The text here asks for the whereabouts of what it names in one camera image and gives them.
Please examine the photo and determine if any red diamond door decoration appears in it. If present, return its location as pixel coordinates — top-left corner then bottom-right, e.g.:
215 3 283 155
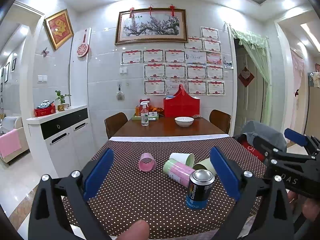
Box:
238 67 254 87

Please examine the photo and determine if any pink paper cup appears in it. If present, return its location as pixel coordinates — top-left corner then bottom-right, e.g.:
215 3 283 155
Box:
138 153 157 172

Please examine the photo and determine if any pink green glass jar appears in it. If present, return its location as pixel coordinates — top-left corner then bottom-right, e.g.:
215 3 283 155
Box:
163 159 195 187

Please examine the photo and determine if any right hand thumb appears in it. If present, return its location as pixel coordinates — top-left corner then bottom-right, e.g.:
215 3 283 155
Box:
287 191 319 222

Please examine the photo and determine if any hanging silver wall ornament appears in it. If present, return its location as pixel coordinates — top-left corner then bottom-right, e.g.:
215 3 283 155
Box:
116 85 125 101

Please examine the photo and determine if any green tissue box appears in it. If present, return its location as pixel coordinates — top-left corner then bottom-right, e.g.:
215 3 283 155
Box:
131 112 159 121

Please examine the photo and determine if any blue black drink can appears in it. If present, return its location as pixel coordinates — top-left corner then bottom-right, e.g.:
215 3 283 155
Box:
186 169 215 210

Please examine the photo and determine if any small potted plant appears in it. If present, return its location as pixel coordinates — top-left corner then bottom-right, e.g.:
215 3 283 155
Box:
55 90 71 112

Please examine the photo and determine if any framed blossom painting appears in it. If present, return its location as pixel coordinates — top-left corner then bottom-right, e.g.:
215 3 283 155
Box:
115 5 188 45

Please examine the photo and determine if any large pale green cup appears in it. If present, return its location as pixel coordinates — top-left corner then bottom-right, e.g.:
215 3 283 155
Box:
193 158 216 176

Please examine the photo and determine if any white cup green inside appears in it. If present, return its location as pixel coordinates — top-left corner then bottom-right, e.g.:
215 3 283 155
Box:
169 152 195 167

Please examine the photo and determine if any grey jacket on chair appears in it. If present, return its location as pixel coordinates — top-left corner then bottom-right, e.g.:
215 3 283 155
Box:
233 120 287 152

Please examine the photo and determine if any right wooden chair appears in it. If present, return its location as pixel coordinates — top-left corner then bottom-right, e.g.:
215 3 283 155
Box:
209 109 231 134

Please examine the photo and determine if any green door curtain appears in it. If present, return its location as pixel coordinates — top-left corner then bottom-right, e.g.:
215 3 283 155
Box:
225 22 272 125

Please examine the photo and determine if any white ceramic bowl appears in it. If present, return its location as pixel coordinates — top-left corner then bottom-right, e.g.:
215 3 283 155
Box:
175 116 194 127

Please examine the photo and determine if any red round wall ornament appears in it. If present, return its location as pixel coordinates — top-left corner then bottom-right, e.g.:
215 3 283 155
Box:
76 29 89 58

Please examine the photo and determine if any wall light switch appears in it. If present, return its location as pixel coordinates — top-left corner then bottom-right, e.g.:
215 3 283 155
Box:
37 75 48 83

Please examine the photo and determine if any gold framed red picture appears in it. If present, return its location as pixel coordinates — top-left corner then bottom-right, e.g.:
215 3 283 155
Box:
44 9 74 50

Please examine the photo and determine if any white black sideboard cabinet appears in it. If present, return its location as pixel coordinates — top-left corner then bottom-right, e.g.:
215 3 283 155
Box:
26 105 96 178

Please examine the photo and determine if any left wooden chair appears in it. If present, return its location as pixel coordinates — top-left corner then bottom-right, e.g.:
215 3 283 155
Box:
104 112 128 139

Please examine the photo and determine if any red CAT cushion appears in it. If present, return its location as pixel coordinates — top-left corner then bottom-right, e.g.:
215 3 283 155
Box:
241 140 265 162

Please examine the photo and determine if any wooden chair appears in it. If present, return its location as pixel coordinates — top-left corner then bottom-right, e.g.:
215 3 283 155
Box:
209 109 231 134
104 112 128 139

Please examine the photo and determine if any pink towel on sofa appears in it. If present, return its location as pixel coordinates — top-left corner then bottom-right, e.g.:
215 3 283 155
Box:
0 129 22 158

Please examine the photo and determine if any clear spray bottle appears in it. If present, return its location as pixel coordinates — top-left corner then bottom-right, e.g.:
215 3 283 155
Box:
140 107 149 126

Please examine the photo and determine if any left hand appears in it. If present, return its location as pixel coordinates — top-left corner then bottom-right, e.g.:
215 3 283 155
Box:
117 220 150 240

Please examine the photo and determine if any red gift box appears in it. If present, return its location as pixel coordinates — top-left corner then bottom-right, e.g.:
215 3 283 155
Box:
34 100 56 117

